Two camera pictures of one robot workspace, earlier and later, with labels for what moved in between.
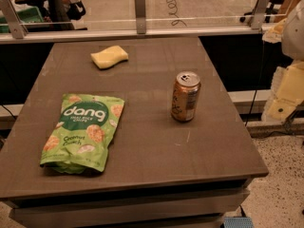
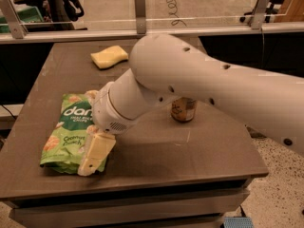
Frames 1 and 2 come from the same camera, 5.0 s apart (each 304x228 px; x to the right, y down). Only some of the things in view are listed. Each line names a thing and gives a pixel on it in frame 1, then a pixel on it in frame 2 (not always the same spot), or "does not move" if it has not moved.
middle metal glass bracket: (141, 10) does not move
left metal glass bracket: (17, 27) does not move
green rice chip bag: (79, 141) does not move
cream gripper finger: (287, 93) → (98, 146)
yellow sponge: (108, 56) does not move
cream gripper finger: (272, 32) → (91, 95)
